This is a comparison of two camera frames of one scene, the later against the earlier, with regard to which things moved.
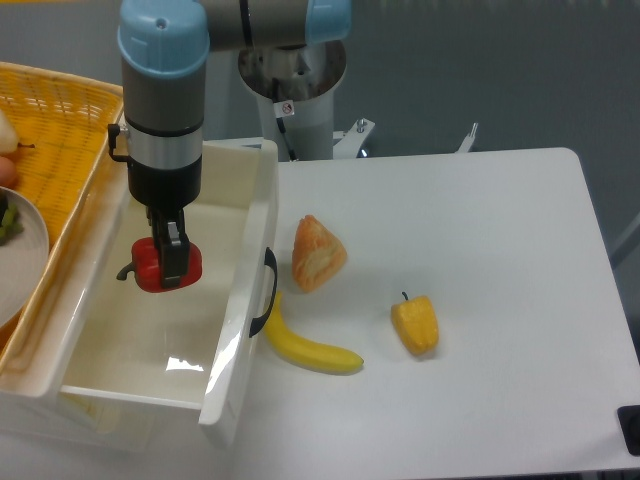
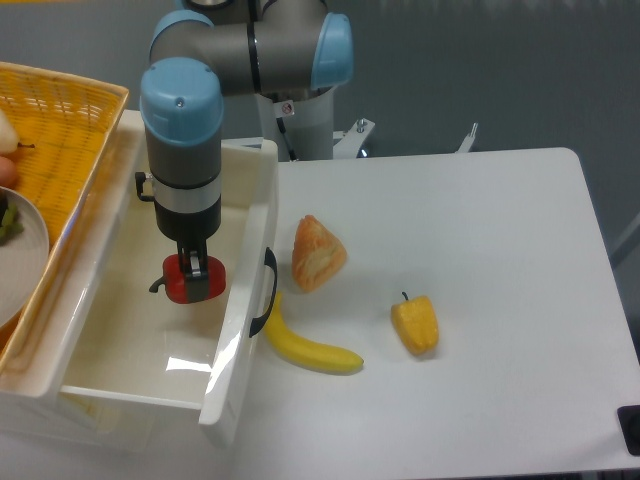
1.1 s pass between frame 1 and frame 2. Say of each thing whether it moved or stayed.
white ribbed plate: stayed
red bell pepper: moved
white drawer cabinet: stayed
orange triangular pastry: stayed
